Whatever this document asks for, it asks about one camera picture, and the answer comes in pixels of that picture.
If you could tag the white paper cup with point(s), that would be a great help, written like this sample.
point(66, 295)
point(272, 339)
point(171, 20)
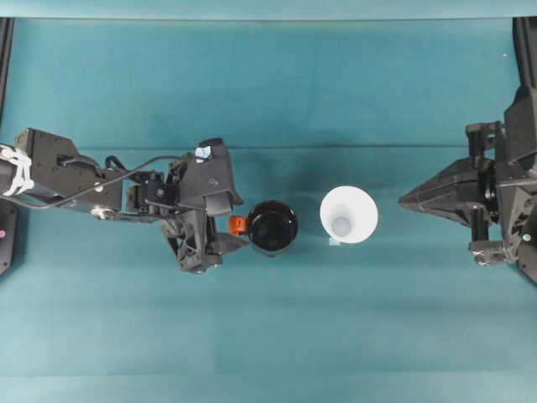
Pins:
point(348, 210)

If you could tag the blue-green table cloth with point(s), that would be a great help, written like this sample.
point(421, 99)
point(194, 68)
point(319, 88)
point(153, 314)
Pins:
point(268, 336)

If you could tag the square white paper scrap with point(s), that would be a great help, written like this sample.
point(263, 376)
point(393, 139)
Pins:
point(332, 242)

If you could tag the pale blue-green backdrop cloth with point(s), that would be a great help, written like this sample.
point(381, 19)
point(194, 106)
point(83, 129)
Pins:
point(268, 8)

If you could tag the black side frame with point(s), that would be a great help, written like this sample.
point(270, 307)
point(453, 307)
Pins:
point(528, 50)
point(5, 63)

